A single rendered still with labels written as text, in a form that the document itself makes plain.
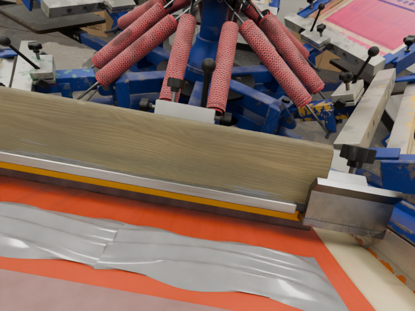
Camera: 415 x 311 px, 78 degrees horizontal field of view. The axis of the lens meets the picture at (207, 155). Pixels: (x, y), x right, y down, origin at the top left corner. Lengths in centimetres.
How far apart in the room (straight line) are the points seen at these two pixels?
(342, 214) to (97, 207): 25
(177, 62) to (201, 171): 48
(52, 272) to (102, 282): 3
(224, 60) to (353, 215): 53
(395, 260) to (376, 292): 5
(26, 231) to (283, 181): 23
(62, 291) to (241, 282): 12
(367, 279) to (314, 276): 6
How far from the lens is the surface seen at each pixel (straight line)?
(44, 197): 32
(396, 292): 29
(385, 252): 32
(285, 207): 28
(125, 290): 19
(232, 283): 20
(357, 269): 29
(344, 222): 30
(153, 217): 28
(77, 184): 32
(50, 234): 24
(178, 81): 55
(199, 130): 27
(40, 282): 20
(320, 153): 29
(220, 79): 69
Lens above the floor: 145
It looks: 42 degrees down
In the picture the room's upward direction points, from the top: 10 degrees clockwise
